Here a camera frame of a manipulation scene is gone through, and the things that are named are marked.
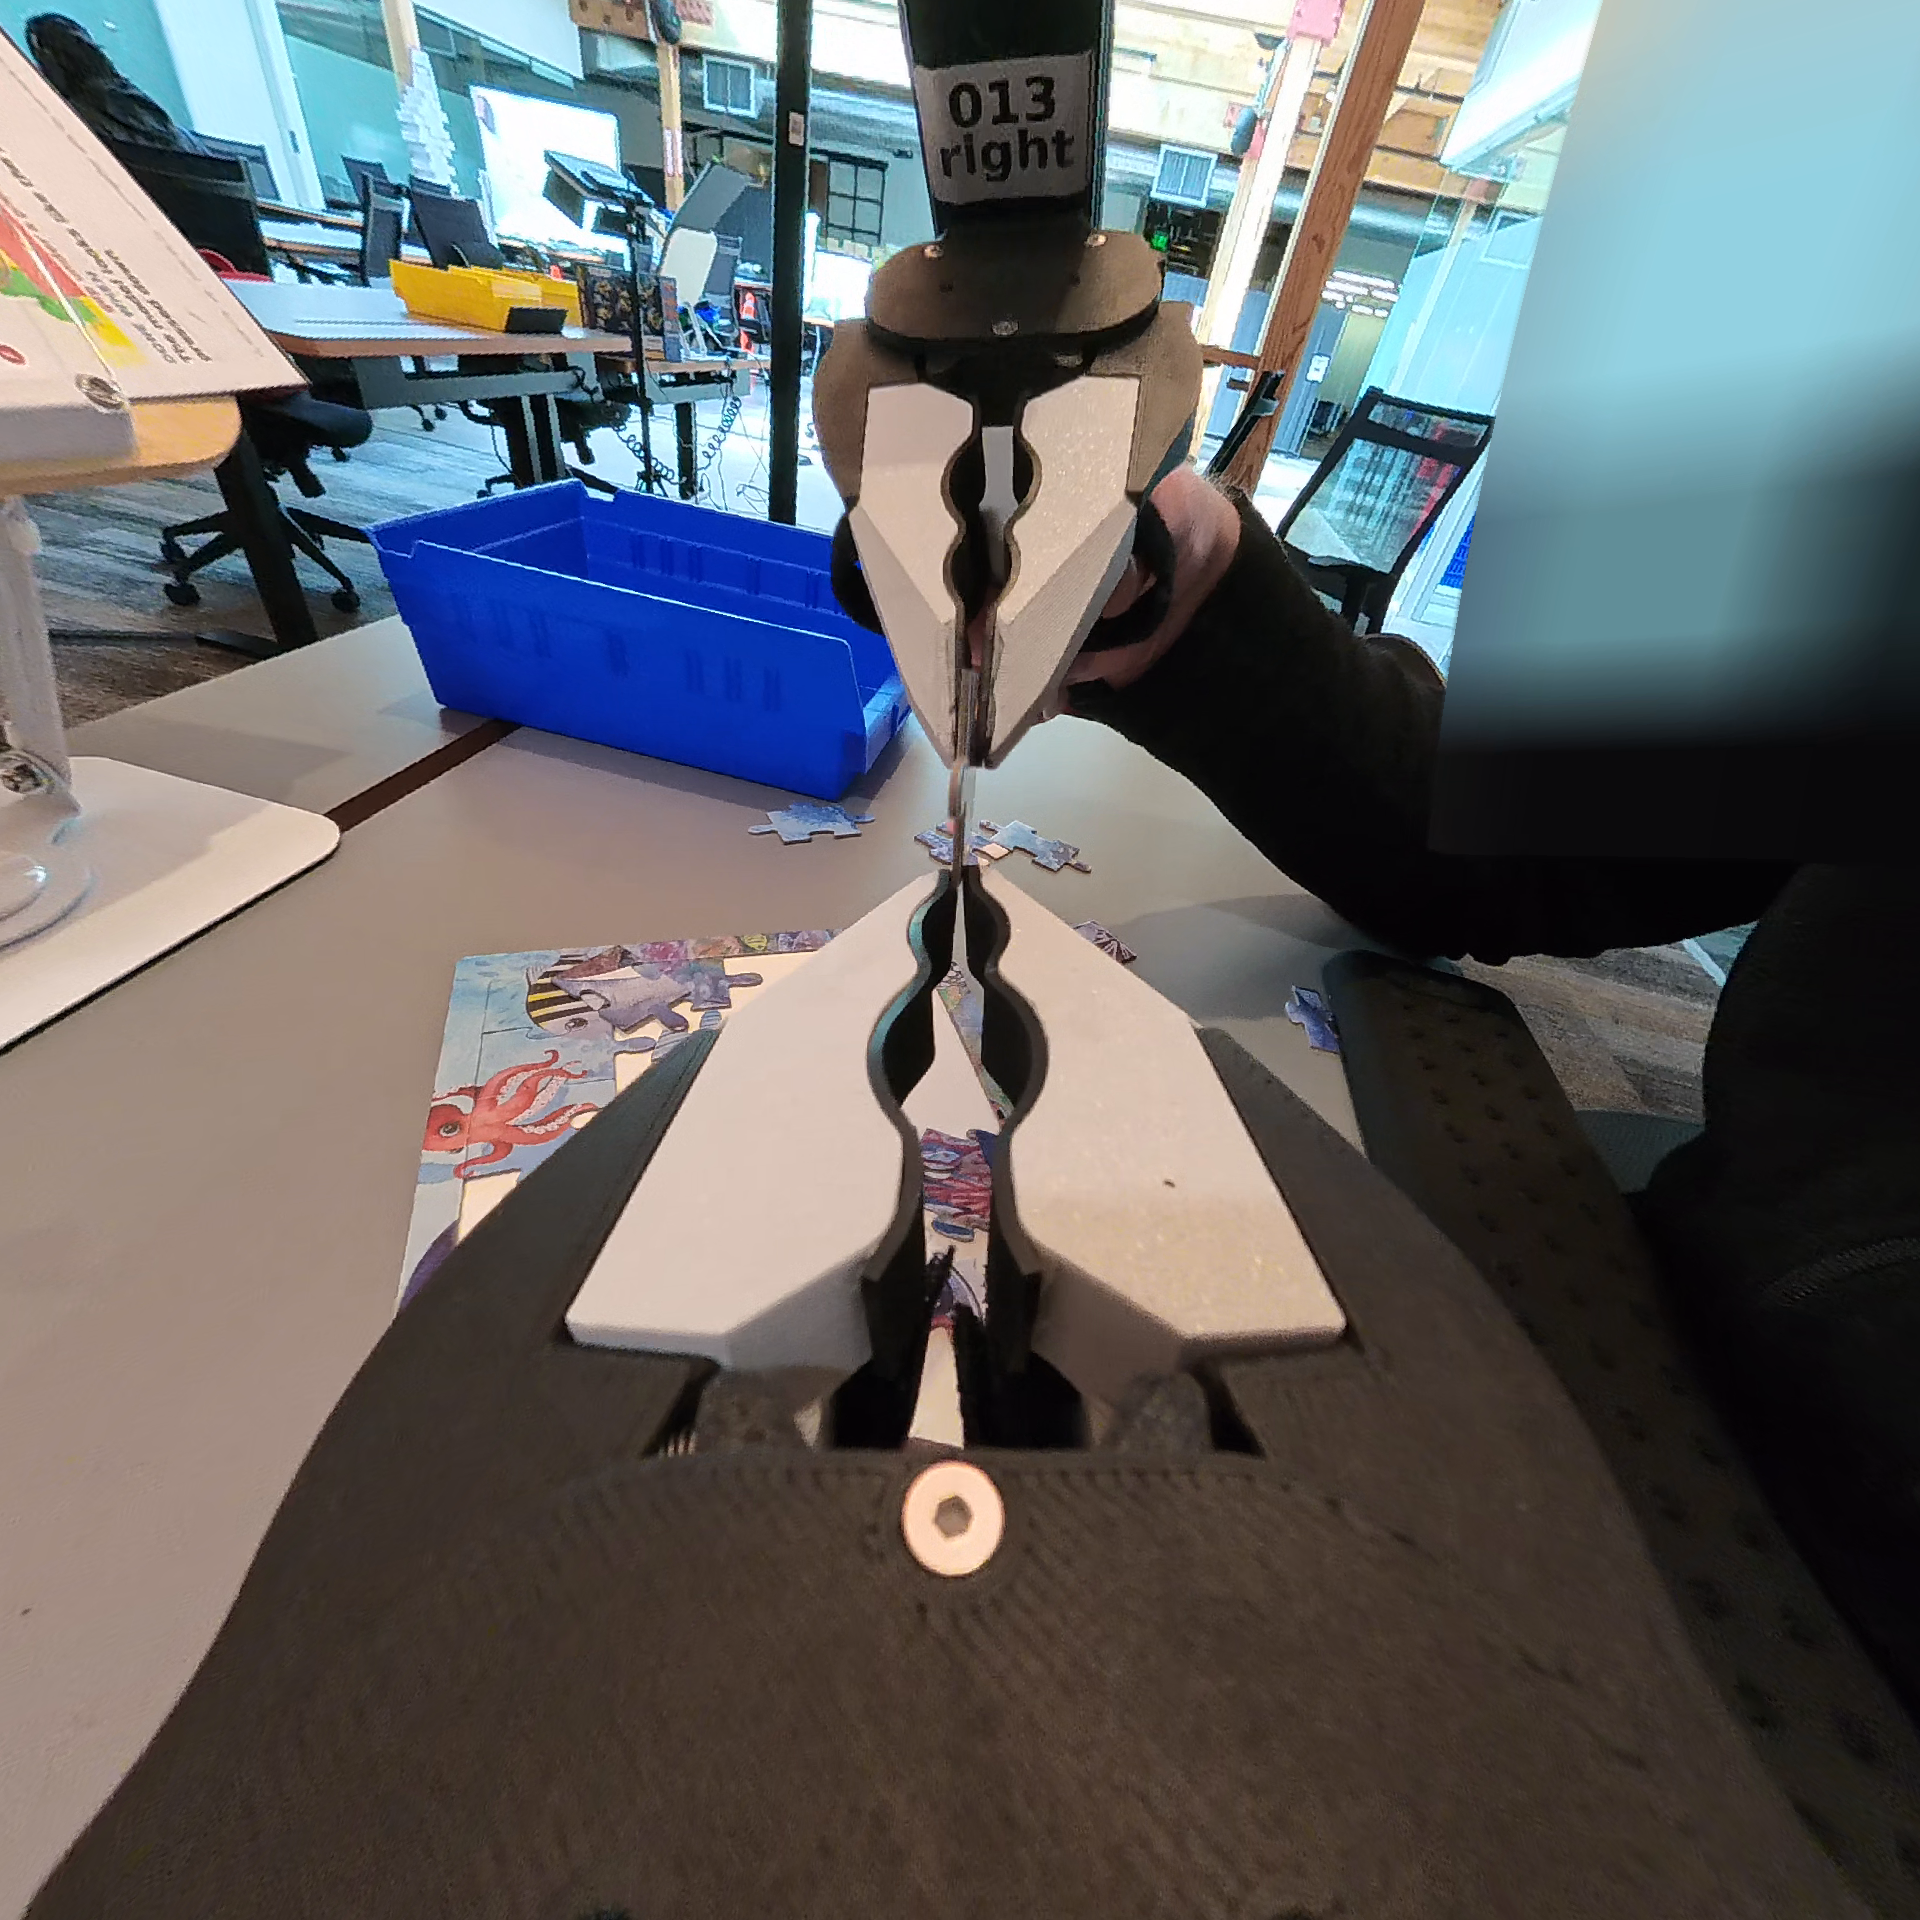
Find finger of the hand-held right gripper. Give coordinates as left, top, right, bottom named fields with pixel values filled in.
left=847, top=384, right=996, bottom=771
left=973, top=373, right=1149, bottom=771

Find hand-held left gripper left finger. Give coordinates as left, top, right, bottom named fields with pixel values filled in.
left=564, top=867, right=962, bottom=1449

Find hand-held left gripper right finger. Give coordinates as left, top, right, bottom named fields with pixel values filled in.
left=956, top=867, right=1350, bottom=1449

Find ocean print puzzle board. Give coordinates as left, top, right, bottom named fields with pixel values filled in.
left=398, top=926, right=1021, bottom=1352

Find orange pufferfish puzzle piece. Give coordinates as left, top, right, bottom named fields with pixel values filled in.
left=944, top=666, right=992, bottom=939

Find person's right forearm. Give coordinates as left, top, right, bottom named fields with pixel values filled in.
left=1072, top=494, right=1789, bottom=961

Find person's right hand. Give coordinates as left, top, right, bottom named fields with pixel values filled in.
left=1056, top=457, right=1248, bottom=723

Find group of assembled puzzle pieces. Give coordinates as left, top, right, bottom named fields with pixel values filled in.
left=420, top=939, right=833, bottom=1186

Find black support pole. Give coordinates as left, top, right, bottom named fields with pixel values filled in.
left=768, top=0, right=815, bottom=527

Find blue plastic storage bin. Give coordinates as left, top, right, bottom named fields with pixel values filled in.
left=368, top=480, right=911, bottom=803

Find black perforated pad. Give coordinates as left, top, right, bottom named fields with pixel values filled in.
left=1321, top=949, right=1920, bottom=1920

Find few scattered puzzle pieces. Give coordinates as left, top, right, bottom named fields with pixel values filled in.
left=749, top=800, right=1092, bottom=875

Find yellow plastic bin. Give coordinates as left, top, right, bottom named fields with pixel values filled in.
left=390, top=258, right=585, bottom=335

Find grey office desk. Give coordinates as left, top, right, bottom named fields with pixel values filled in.
left=262, top=277, right=638, bottom=498

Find black office chair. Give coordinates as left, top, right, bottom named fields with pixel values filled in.
left=159, top=377, right=376, bottom=617

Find white stand base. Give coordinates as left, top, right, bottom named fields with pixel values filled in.
left=0, top=758, right=341, bottom=1052

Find person's black clothing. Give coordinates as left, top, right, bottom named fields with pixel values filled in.
left=1635, top=862, right=1920, bottom=1728

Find light wooden table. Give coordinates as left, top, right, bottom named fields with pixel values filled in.
left=0, top=393, right=247, bottom=498

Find white instruction board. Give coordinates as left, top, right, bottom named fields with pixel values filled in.
left=0, top=30, right=309, bottom=468

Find wooden post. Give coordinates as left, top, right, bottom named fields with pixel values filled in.
left=1201, top=0, right=1428, bottom=498

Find black frame chair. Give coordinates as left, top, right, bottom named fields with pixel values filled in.
left=1274, top=388, right=1498, bottom=633

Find metal stand bracket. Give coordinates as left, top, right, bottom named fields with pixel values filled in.
left=0, top=494, right=93, bottom=955

